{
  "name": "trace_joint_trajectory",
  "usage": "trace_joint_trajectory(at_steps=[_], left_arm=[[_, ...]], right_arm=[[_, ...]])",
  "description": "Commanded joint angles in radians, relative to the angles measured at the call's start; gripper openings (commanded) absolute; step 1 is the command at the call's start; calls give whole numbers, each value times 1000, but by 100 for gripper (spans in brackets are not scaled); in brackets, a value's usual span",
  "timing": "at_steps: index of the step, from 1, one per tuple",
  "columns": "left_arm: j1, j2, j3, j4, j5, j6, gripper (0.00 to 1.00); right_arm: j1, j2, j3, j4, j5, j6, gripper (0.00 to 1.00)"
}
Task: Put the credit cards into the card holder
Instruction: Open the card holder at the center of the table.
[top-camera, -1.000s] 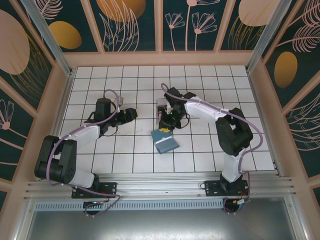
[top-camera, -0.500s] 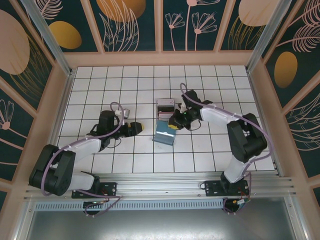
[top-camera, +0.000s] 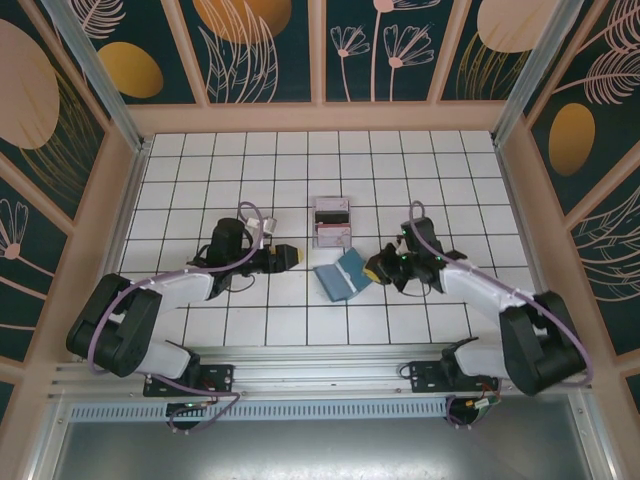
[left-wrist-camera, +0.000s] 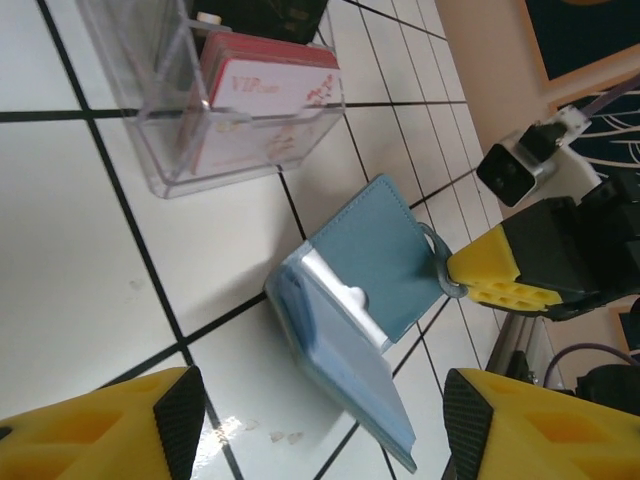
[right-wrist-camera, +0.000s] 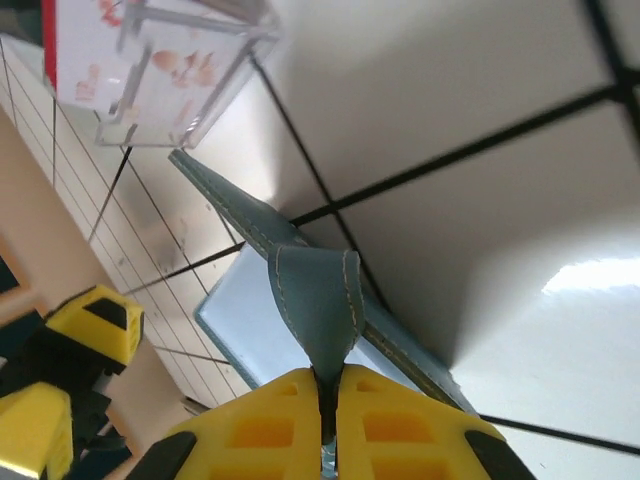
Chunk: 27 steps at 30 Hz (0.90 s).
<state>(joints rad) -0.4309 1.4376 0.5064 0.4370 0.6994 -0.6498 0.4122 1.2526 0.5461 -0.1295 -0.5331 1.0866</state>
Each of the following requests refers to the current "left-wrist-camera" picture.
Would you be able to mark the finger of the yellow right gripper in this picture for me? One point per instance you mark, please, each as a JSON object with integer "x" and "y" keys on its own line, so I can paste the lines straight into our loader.
{"x": 487, "y": 257}
{"x": 520, "y": 303}

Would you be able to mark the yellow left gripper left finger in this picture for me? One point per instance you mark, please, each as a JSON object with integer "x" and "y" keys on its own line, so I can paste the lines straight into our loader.
{"x": 90, "y": 440}

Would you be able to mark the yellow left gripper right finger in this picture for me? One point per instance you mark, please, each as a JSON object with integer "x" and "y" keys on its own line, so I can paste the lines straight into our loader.
{"x": 550, "y": 440}

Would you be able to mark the blue leather card holder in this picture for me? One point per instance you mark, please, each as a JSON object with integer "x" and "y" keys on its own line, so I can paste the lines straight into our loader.
{"x": 370, "y": 240}

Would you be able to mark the clear acrylic card box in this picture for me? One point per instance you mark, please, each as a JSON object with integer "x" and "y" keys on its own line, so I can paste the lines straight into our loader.
{"x": 165, "y": 182}

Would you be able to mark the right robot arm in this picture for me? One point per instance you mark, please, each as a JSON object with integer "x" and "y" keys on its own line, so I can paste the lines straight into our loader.
{"x": 580, "y": 172}

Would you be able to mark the white red-edged card stack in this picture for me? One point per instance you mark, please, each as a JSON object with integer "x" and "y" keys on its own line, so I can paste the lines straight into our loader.
{"x": 270, "y": 90}

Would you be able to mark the aluminium extrusion base beam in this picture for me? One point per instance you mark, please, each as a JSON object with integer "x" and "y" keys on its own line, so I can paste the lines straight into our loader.
{"x": 520, "y": 340}

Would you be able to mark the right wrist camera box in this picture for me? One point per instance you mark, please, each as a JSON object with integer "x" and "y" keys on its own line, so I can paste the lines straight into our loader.
{"x": 507, "y": 172}

